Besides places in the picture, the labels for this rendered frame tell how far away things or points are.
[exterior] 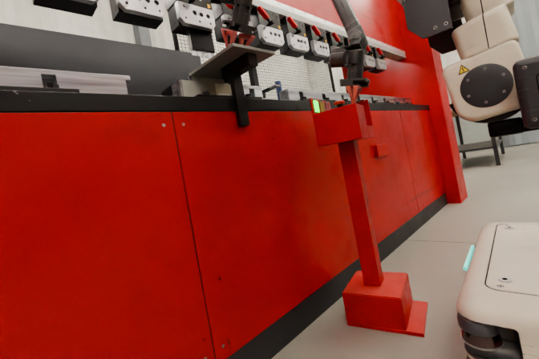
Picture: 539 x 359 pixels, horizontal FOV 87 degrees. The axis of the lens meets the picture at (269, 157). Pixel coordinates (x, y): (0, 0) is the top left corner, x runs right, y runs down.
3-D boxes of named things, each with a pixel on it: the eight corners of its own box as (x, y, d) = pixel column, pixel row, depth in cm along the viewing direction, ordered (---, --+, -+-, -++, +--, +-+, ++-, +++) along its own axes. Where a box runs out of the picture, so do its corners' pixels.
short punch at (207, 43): (193, 54, 106) (188, 29, 106) (190, 56, 107) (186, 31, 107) (216, 57, 113) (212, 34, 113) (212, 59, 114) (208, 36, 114)
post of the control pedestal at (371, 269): (380, 286, 104) (353, 139, 104) (364, 285, 107) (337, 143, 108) (383, 279, 109) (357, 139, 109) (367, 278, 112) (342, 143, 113)
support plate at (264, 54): (233, 46, 84) (232, 42, 84) (188, 76, 102) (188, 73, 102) (275, 54, 96) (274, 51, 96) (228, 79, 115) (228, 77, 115)
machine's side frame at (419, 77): (461, 203, 242) (410, -62, 245) (367, 205, 302) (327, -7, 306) (468, 196, 259) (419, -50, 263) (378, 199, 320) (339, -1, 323)
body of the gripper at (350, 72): (343, 86, 116) (345, 67, 115) (370, 85, 111) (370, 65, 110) (338, 84, 110) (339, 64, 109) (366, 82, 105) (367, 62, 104)
